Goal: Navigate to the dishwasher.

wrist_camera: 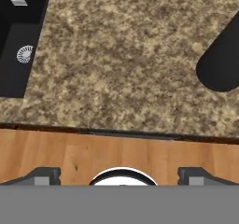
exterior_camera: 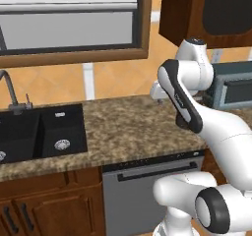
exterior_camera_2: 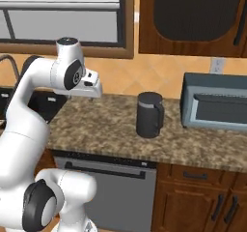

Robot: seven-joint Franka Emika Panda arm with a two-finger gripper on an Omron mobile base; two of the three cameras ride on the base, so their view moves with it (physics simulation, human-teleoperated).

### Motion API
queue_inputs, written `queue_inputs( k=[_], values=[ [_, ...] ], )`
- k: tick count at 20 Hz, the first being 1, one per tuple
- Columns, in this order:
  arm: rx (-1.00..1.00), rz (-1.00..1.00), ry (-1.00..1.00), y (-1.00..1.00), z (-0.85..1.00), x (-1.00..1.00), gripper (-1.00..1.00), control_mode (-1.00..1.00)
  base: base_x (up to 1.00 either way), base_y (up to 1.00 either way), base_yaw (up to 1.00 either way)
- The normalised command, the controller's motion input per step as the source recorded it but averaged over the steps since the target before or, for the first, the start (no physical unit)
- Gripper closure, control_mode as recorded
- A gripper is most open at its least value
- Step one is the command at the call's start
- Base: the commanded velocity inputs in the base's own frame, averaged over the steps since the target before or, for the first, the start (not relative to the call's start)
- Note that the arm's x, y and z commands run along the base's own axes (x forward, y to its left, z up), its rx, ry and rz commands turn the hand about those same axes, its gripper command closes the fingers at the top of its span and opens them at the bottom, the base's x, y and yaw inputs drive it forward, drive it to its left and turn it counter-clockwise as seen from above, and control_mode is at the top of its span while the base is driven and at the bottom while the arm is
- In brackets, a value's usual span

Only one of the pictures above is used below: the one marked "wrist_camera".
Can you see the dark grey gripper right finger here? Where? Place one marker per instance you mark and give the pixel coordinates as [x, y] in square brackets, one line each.
[193, 175]

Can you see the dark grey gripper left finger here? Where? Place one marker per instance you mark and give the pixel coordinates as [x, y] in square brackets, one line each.
[46, 175]

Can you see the white and black round object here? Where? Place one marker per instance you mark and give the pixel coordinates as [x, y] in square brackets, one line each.
[123, 178]

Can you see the black kitchen sink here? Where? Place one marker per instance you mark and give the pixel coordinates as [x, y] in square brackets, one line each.
[18, 41]

